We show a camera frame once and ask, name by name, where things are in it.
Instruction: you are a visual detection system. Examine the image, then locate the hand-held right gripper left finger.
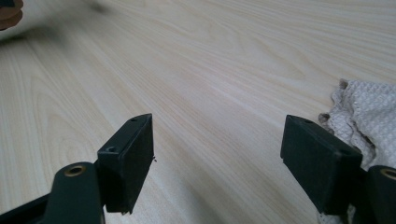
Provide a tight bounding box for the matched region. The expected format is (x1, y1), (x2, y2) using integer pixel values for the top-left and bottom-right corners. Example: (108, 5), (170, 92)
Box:
(97, 113), (155, 216)

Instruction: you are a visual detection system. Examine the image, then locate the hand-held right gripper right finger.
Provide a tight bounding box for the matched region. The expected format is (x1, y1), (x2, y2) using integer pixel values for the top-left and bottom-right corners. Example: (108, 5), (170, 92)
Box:
(279, 114), (363, 216)

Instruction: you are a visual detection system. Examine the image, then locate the white waffle cloth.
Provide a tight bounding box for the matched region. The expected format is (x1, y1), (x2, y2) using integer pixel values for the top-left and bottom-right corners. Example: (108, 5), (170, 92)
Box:
(317, 78), (396, 224)

